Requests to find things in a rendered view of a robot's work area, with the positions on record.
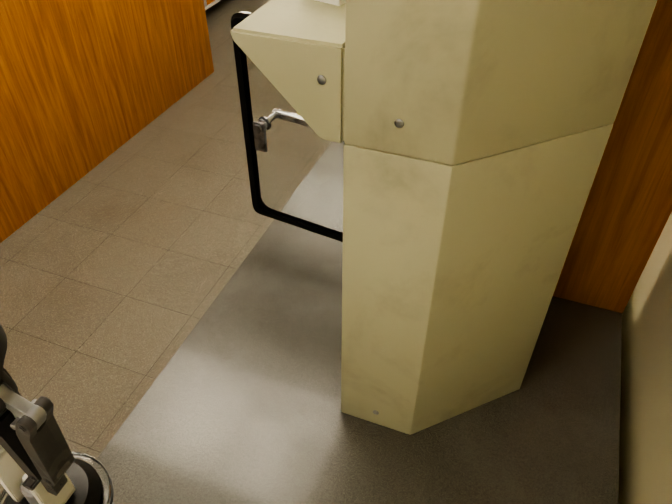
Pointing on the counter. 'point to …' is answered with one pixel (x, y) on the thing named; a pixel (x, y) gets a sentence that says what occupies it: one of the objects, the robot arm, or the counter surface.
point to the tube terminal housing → (466, 188)
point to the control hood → (301, 58)
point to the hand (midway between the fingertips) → (32, 477)
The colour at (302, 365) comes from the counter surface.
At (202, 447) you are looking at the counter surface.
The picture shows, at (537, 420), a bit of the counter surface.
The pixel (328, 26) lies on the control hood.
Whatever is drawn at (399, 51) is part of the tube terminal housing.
